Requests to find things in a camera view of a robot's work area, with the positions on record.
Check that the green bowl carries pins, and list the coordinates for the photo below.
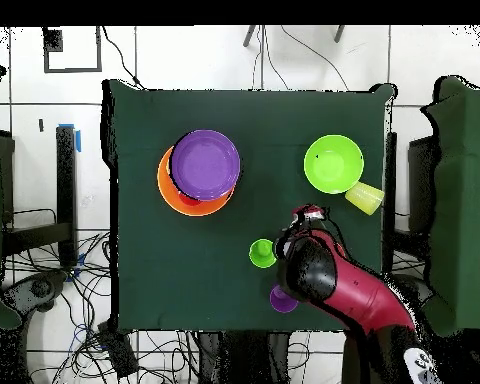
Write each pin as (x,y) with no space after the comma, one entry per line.
(334,166)

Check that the yellow tapered cup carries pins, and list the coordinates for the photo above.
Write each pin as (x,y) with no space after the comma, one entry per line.
(366,198)

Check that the purple bowl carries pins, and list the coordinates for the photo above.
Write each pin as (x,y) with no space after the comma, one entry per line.
(206,164)

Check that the orange-red cup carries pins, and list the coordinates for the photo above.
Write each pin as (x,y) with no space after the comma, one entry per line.
(188,200)

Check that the large yellow-orange bowl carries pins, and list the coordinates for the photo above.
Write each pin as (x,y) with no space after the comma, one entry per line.
(166,188)

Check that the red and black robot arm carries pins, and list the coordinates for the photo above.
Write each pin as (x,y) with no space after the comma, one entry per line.
(360,296)

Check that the green stepped cup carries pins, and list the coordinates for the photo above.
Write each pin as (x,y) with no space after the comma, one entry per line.
(262,253)

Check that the purple cup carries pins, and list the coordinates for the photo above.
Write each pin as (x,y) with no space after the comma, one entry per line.
(280,304)

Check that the black box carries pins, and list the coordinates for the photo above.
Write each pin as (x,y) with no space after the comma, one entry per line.
(422,180)

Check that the grey office chair base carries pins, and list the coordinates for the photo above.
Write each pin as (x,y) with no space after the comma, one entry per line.
(424,294)

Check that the dark green tablecloth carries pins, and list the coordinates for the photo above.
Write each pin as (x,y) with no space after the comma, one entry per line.
(164,260)

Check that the grey tripod leg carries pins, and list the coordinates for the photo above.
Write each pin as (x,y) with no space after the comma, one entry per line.
(249,36)
(339,34)

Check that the black power strip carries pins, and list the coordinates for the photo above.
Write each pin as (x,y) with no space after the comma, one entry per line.
(118,352)

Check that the blue tape strip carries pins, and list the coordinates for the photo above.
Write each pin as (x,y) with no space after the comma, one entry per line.
(78,142)

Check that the black stand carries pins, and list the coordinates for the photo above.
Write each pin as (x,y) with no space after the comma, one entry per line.
(66,180)

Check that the dark office chair base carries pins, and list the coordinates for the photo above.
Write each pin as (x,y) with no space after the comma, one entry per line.
(40,288)

